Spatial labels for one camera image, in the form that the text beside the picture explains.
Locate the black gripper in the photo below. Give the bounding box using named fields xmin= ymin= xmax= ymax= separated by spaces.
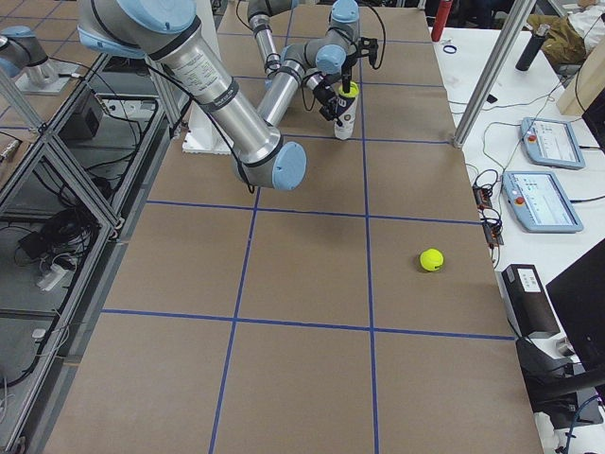
xmin=313 ymin=81 xmax=338 ymax=121
xmin=340 ymin=52 xmax=358 ymax=91

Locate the tennis ball from desk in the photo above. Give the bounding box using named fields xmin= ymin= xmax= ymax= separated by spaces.
xmin=338 ymin=86 xmax=358 ymax=98

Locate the white tennis ball can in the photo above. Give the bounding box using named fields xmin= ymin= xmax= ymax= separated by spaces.
xmin=334 ymin=81 xmax=359 ymax=140

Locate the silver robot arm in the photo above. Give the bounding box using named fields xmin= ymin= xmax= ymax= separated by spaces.
xmin=78 ymin=1 xmax=359 ymax=191
xmin=248 ymin=1 xmax=346 ymax=126

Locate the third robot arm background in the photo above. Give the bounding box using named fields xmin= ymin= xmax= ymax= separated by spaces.
xmin=1 ymin=26 xmax=70 ymax=96

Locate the red cylinder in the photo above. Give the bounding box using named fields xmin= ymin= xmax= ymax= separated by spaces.
xmin=431 ymin=0 xmax=453 ymax=43

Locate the black thermos bottle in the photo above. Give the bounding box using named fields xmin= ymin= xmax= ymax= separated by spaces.
xmin=515 ymin=24 xmax=551 ymax=71

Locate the brown paper table cover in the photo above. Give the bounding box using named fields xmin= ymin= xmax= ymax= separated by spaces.
xmin=45 ymin=9 xmax=542 ymax=453

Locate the far blue teach pendant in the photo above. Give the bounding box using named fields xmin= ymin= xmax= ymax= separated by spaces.
xmin=520 ymin=117 xmax=585 ymax=170

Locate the blue teach pendant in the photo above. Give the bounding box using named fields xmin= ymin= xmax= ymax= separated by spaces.
xmin=520 ymin=117 xmax=585 ymax=170
xmin=502 ymin=171 xmax=583 ymax=234

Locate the near blue teach pendant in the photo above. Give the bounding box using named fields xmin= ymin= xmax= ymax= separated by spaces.
xmin=502 ymin=171 xmax=583 ymax=234

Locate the wooden board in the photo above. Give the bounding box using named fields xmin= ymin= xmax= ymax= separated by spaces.
xmin=556 ymin=39 xmax=604 ymax=116

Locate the black box with label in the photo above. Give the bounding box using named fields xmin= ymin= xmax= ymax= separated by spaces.
xmin=500 ymin=264 xmax=560 ymax=339

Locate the black computer monitor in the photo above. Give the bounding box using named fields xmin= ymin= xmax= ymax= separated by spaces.
xmin=516 ymin=242 xmax=604 ymax=428

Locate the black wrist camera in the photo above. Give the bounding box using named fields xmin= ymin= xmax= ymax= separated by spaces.
xmin=357 ymin=37 xmax=379 ymax=70

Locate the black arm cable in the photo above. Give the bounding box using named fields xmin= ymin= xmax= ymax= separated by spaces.
xmin=358 ymin=4 xmax=387 ymax=70

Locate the aluminium frame post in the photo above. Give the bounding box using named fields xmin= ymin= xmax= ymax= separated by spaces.
xmin=452 ymin=0 xmax=536 ymax=148

